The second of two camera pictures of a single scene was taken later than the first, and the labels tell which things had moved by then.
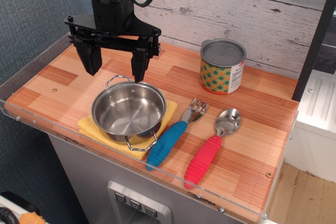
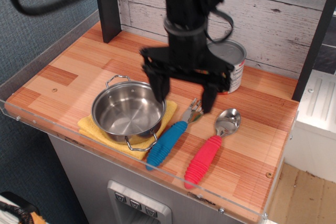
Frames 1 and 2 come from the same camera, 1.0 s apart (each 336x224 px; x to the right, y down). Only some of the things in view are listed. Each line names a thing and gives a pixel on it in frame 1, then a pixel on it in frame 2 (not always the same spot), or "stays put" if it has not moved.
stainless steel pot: [132, 110] stays put
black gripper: [113, 24] to [188, 55]
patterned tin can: [222, 62] stays put
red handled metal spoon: [227, 121] stays put
